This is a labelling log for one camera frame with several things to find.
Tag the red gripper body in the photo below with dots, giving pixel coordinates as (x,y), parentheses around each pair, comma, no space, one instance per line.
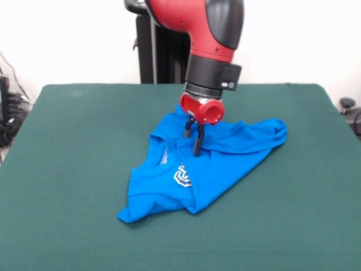
(200,110)

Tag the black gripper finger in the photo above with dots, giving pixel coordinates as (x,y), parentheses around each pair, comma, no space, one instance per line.
(188,128)
(198,141)

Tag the blue t-shirt with white print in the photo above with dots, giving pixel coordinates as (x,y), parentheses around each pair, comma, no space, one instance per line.
(220,169)

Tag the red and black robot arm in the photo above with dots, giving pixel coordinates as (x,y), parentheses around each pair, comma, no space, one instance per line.
(210,42)

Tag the dark green table cloth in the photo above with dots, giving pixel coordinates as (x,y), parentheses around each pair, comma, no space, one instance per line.
(56,197)

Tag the black electronics box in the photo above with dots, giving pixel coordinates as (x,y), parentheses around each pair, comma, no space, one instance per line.
(4,96)

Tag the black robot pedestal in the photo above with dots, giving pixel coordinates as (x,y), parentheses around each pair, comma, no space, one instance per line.
(160,50)

